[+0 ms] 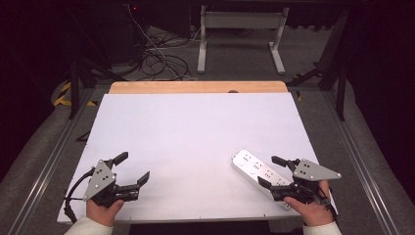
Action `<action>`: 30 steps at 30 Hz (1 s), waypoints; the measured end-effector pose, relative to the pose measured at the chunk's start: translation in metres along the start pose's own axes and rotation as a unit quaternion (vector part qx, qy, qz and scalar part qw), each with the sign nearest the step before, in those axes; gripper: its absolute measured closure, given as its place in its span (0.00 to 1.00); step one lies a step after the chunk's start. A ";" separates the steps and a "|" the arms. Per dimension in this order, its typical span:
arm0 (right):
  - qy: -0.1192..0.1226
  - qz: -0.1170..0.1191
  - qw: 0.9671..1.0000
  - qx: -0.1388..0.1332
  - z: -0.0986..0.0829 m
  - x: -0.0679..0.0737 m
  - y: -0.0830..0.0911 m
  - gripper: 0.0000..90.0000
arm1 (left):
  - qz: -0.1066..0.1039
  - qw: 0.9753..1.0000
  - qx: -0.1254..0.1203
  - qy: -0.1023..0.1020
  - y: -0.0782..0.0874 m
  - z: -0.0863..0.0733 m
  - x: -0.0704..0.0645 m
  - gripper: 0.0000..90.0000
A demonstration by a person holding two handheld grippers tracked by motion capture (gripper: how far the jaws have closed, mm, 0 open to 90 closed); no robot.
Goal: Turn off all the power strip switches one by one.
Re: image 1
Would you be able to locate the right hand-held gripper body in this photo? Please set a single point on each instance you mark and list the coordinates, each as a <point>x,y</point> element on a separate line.
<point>311,172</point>

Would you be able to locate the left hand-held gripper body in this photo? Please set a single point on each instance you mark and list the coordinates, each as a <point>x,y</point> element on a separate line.
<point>99,180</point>

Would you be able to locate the white power strip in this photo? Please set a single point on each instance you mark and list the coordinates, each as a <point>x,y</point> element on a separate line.
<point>253,167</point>

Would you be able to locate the person's left hand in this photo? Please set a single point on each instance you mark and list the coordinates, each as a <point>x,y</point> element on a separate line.
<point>102,214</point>

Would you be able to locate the person's right hand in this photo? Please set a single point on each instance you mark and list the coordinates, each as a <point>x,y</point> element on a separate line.
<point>314,212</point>

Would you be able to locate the white table cover board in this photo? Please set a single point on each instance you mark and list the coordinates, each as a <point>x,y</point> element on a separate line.
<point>195,137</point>

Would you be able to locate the yellow black hazard tape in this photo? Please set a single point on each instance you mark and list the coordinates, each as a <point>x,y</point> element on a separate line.
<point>62,97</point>

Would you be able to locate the black tripod stand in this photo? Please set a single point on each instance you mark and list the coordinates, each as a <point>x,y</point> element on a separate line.
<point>74,84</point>

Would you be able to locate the black metal stand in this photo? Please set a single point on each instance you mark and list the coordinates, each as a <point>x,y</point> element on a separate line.
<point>340,84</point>

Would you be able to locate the wooden table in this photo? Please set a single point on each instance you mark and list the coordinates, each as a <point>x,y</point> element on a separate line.
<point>195,87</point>

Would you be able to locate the black equipment case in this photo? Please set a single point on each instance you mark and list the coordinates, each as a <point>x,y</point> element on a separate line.
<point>125,32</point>

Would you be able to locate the aluminium floor rail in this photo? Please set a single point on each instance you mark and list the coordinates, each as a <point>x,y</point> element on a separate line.
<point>357,163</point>
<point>45,169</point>

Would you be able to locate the white metal desk frame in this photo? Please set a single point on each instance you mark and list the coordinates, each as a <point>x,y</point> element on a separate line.
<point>241,20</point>

